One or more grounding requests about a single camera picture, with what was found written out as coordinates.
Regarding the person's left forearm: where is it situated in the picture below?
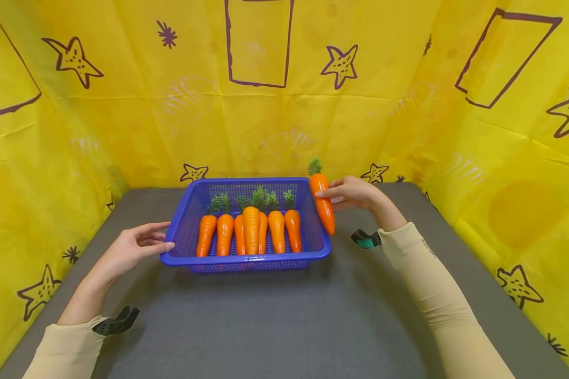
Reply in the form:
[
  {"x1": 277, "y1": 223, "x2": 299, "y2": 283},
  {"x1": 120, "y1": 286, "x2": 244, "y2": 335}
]
[{"x1": 23, "y1": 266, "x2": 122, "y2": 379}]

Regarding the orange plastic carrot green top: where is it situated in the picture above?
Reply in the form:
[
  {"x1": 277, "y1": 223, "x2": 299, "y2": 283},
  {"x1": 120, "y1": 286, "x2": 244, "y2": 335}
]
[{"x1": 307, "y1": 158, "x2": 337, "y2": 235}]

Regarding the row of toy carrots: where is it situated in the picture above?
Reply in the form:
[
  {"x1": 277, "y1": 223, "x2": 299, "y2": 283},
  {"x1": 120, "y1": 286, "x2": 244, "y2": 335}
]
[{"x1": 195, "y1": 185, "x2": 303, "y2": 257}]

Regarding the person's right hand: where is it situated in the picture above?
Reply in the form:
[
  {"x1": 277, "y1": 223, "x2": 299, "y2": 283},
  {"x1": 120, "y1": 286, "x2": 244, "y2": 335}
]
[{"x1": 315, "y1": 175, "x2": 385, "y2": 213}]

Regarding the person's right forearm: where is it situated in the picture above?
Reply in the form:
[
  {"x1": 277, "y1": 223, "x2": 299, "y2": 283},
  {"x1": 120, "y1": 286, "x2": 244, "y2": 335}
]
[{"x1": 369, "y1": 192, "x2": 516, "y2": 379}]

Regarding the person's left hand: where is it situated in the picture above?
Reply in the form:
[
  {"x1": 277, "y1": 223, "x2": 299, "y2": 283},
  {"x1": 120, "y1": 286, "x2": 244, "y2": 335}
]
[{"x1": 96, "y1": 221, "x2": 175, "y2": 283}]

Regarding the blue plastic mesh basket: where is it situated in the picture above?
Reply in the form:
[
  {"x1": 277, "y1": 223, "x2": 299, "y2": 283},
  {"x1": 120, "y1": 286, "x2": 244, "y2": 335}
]
[{"x1": 160, "y1": 177, "x2": 332, "y2": 273}]

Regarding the black wrist band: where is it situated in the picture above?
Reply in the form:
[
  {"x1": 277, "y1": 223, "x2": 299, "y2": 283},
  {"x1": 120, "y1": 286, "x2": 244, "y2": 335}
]
[
  {"x1": 92, "y1": 306, "x2": 140, "y2": 336},
  {"x1": 351, "y1": 229, "x2": 383, "y2": 250}
]

